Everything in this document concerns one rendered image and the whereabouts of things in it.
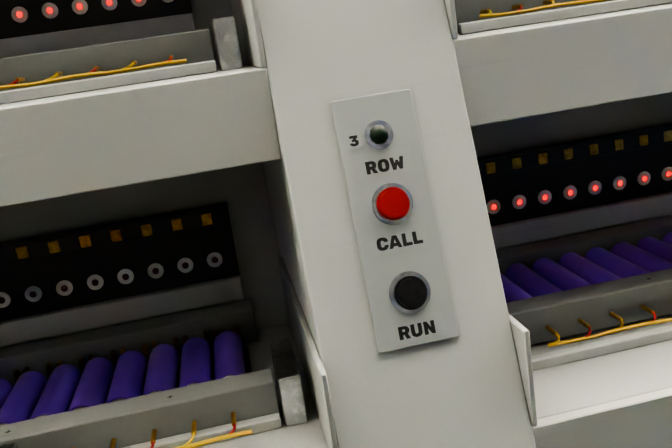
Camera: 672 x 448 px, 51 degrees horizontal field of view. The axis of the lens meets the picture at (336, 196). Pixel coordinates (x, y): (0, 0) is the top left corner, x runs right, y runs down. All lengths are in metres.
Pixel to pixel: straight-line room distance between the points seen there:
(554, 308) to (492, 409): 0.10
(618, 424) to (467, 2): 0.25
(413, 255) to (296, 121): 0.09
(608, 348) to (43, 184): 0.31
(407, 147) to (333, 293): 0.08
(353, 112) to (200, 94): 0.07
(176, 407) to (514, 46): 0.25
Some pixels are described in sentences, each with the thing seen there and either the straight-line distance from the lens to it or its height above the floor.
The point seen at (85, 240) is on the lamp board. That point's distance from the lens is 0.51.
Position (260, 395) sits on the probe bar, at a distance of 0.39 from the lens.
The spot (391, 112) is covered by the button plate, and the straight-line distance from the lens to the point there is 0.35.
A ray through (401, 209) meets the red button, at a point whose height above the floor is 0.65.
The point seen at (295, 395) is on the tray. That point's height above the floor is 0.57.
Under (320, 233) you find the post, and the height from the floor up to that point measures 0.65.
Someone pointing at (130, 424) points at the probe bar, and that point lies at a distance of 0.40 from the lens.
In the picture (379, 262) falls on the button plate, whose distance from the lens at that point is 0.34.
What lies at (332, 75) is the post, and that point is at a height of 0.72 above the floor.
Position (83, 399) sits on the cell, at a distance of 0.43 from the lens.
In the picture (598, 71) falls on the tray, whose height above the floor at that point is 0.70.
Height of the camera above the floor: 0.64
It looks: 4 degrees up
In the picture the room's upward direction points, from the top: 11 degrees counter-clockwise
